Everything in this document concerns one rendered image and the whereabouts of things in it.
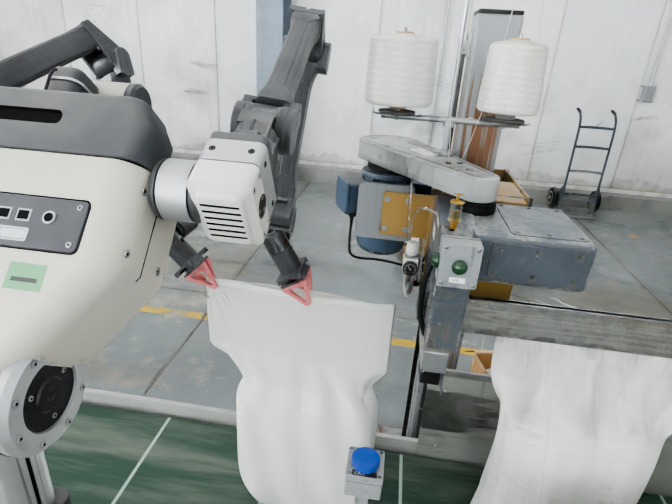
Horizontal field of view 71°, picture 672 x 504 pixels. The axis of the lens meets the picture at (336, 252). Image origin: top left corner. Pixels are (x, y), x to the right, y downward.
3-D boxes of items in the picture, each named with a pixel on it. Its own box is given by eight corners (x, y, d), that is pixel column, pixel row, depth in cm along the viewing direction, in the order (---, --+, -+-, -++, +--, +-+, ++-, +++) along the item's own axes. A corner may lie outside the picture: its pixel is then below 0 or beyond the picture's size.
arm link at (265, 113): (233, 126, 72) (268, 132, 72) (251, 88, 78) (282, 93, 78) (238, 169, 80) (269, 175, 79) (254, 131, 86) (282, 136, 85)
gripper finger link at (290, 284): (323, 291, 120) (306, 260, 118) (319, 304, 114) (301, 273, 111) (300, 300, 122) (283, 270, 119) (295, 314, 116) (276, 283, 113)
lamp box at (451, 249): (435, 285, 90) (442, 242, 86) (434, 275, 94) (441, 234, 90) (475, 290, 89) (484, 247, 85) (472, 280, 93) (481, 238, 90)
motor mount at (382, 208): (354, 238, 134) (358, 182, 127) (356, 230, 140) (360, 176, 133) (454, 249, 131) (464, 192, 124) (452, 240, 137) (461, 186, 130)
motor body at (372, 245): (352, 254, 140) (359, 173, 130) (357, 236, 154) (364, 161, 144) (403, 260, 139) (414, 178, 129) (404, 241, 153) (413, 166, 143)
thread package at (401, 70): (360, 109, 109) (366, 27, 102) (366, 102, 124) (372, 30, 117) (432, 114, 107) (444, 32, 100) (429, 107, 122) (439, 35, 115)
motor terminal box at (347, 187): (343, 223, 134) (346, 184, 129) (332, 211, 142) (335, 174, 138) (370, 221, 136) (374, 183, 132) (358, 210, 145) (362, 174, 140)
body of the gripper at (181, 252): (210, 250, 125) (190, 230, 124) (193, 266, 116) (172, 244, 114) (195, 264, 127) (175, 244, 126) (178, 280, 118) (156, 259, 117)
